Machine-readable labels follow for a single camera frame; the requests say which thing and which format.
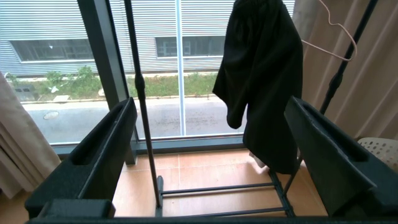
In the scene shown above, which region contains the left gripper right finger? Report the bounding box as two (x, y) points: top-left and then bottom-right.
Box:
(284, 95), (398, 218)

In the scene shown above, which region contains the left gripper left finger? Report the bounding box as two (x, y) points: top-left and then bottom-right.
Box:
(24, 96), (138, 218)

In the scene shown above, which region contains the black garment with cream cord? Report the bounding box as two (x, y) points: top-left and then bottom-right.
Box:
(212, 0), (304, 175)

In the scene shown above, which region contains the white laundry basket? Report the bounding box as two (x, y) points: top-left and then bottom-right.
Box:
(357, 137), (398, 174)

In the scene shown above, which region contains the black clothes rack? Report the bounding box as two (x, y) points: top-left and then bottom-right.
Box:
(123, 0), (380, 218)

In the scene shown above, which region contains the pink clothes hanger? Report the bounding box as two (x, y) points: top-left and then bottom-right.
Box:
(300, 0), (358, 62)

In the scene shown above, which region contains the beige curtain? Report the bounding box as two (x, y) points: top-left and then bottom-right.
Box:
(0, 71), (62, 200)
(292, 0), (398, 141)

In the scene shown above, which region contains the window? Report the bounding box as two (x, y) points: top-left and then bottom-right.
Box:
(0, 0), (296, 156)

